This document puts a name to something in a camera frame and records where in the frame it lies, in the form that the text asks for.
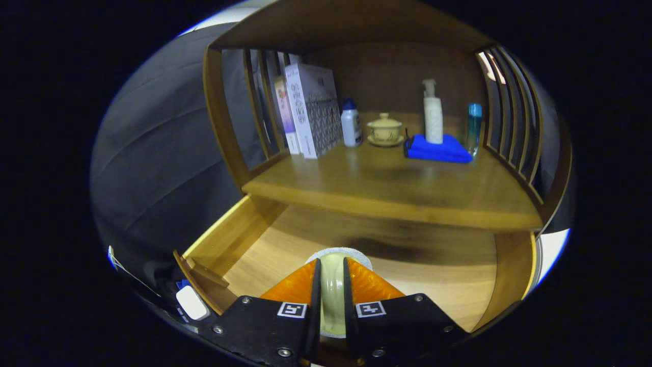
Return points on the folded blue cloth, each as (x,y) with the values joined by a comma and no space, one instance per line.
(438,149)

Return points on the wooden drawer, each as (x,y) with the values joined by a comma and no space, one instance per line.
(433,275)

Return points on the white pump bottle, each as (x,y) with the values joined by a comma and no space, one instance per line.
(433,114)

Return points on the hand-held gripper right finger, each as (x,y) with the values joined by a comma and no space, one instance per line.
(349,316)

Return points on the green ceramic ornament grey base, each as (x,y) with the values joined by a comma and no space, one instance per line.
(332,290)

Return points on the clear blue bottle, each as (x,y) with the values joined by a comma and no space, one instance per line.
(474,127)

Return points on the yellow lidded ceramic cup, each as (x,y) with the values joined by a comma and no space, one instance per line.
(385,130)

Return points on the wooden cabinet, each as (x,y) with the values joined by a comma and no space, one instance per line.
(387,66)

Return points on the thick white book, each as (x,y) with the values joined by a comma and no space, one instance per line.
(316,109)

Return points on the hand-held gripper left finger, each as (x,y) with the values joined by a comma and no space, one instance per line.
(315,306)

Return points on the white rounded plastic object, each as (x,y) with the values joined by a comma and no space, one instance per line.
(191,302)

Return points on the white bottle blue cap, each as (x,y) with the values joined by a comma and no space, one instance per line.
(351,125)

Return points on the thin purple book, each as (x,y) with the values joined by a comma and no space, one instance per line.
(285,114)

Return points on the wooden countertop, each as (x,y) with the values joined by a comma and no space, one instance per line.
(397,183)

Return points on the black backdrop cloth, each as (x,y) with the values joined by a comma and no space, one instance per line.
(153,153)

